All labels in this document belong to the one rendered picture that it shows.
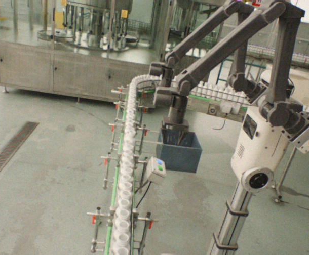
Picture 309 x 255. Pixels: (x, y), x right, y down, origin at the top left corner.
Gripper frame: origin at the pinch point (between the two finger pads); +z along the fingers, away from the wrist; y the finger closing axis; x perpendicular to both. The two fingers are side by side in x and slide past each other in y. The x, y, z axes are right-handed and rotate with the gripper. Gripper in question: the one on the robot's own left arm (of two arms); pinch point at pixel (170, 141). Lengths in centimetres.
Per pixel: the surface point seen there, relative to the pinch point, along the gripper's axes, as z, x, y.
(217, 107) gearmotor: 41, 190, 82
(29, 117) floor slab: 138, 305, -159
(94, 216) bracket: 33.3, -10.4, -26.2
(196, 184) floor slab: 138, 177, 79
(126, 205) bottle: 23.7, -12.9, -14.5
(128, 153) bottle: 23.3, 28.0, -14.8
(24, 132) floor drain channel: 139, 256, -149
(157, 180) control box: 34.0, 21.5, 2.1
